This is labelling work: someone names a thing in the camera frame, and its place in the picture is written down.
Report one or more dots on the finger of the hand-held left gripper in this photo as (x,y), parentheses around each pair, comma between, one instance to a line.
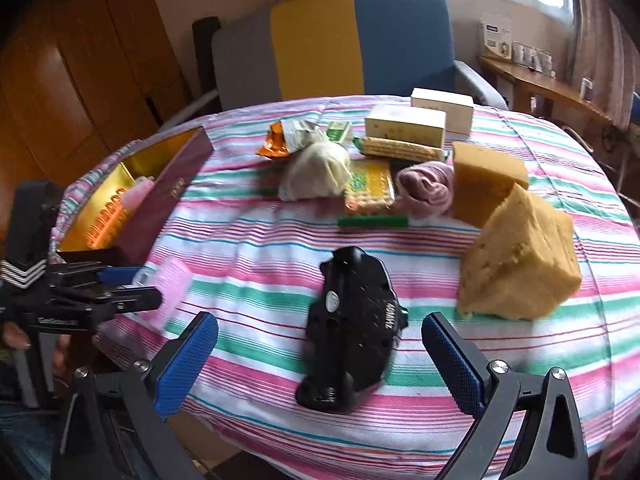
(120,275)
(135,299)

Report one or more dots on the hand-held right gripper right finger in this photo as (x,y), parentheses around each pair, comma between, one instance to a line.
(452,365)

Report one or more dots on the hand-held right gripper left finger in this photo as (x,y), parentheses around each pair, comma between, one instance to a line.
(187,360)

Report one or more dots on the pink hair roller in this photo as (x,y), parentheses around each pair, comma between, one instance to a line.
(137,192)
(172,285)

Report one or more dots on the maroon box with gold lining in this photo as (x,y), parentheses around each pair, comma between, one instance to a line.
(165,195)

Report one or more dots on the black game controller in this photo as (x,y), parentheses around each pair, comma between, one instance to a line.
(355,330)

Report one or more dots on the large yellow sponge block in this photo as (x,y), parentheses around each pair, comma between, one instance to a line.
(520,270)

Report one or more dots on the pink sock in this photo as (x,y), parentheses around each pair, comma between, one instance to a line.
(425,190)

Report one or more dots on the small yellow sponge block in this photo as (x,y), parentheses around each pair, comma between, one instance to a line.
(482,180)

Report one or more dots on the cracker packet with green ends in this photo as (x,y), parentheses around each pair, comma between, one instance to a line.
(370,185)
(400,149)

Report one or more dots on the orange and white snack packet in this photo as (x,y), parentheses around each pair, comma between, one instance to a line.
(285,140)

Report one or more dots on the beige sock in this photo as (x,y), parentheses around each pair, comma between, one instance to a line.
(317,170)

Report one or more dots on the cream carton box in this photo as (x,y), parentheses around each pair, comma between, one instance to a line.
(405,125)

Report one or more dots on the white carton box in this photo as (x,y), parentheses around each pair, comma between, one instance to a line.
(445,107)

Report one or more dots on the small green box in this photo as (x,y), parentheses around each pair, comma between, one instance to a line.
(337,131)

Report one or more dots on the striped cloth-covered desktop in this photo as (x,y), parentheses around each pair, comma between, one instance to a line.
(280,260)

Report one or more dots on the person's left hand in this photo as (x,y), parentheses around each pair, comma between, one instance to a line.
(15,336)

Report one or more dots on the orange hair clip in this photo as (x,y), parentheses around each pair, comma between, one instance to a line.
(102,220)

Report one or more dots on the green textured stick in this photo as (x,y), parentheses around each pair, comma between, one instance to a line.
(372,221)

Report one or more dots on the wooden wardrobe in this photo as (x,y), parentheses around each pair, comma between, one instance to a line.
(75,60)

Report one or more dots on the person's jeans leg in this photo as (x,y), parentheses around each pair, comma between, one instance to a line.
(20,435)

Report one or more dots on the black panel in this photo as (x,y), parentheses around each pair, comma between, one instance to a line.
(205,55)

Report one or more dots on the wooden side desk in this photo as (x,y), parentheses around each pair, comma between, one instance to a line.
(540,82)

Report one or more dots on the row of white cups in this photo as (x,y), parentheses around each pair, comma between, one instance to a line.
(532,60)

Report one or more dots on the white and blue printed box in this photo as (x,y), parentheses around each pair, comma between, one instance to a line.
(495,40)

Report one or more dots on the grey yellow blue armchair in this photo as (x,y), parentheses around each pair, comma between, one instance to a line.
(400,40)

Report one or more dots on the pink curtain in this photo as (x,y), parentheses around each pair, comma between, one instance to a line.
(600,45)

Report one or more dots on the small white frame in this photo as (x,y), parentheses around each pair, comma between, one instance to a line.
(586,87)

